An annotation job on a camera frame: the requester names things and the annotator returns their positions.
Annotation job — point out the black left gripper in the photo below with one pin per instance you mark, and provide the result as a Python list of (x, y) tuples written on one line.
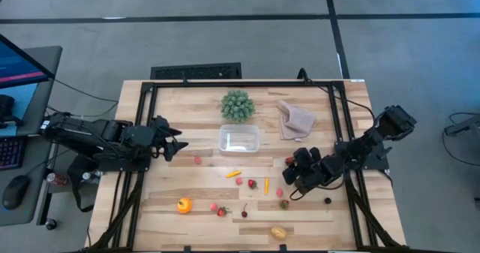
[(159, 136)]

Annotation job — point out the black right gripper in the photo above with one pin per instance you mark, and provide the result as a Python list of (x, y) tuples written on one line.
[(309, 168)]

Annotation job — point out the pink toy strawberry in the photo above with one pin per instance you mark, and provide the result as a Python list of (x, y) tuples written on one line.
[(197, 160), (213, 206), (239, 181), (279, 192)]

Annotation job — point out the yellow-orange toy pepper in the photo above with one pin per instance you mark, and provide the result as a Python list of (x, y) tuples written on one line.
[(266, 185)]

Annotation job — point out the dark toy blueberry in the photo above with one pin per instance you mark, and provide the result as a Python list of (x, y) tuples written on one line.
[(327, 200)]

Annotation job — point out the dark red toy cherry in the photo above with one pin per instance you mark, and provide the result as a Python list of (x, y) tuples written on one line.
[(244, 213)]

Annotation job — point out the small orange toy pumpkin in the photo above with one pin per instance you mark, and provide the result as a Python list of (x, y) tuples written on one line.
[(184, 205)]

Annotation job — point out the clear plastic tupperware container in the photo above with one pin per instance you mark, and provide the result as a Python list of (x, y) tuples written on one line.
[(240, 138)]

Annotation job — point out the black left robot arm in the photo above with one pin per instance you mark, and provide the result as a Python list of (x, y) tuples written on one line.
[(93, 133)]

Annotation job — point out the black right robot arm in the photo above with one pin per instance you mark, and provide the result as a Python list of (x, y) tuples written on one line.
[(393, 123)]

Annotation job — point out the beige folded cloth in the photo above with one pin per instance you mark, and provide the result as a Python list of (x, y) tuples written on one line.
[(296, 123)]

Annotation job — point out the black table clamp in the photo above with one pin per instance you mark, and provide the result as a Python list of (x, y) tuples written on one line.
[(283, 249), (187, 249)]

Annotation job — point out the black floor vent grate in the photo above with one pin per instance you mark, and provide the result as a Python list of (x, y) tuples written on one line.
[(195, 71)]

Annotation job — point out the green artificial plant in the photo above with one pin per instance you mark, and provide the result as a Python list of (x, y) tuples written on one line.
[(237, 106)]

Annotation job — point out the small bottle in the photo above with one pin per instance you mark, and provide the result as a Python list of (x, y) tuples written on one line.
[(90, 176)]

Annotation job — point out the white table label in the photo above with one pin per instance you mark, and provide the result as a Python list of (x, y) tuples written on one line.
[(358, 80)]

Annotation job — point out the red soda can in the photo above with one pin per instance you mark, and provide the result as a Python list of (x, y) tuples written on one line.
[(56, 179)]

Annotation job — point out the black desk caster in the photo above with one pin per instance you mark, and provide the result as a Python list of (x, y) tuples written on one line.
[(51, 224)]

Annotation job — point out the grey desk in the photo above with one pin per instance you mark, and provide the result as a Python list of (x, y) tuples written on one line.
[(48, 58)]

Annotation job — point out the black keyboard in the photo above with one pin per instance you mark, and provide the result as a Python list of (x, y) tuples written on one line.
[(11, 153)]

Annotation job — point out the black computer mouse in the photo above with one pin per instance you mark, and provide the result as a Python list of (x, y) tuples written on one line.
[(15, 192)]

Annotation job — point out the black monitor stand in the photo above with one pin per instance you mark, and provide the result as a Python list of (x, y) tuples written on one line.
[(5, 106)]

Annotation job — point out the computer monitor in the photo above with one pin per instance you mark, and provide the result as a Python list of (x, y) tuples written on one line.
[(18, 67)]

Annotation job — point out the black aluminium table frame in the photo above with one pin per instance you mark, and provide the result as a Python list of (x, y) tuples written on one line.
[(243, 84)]

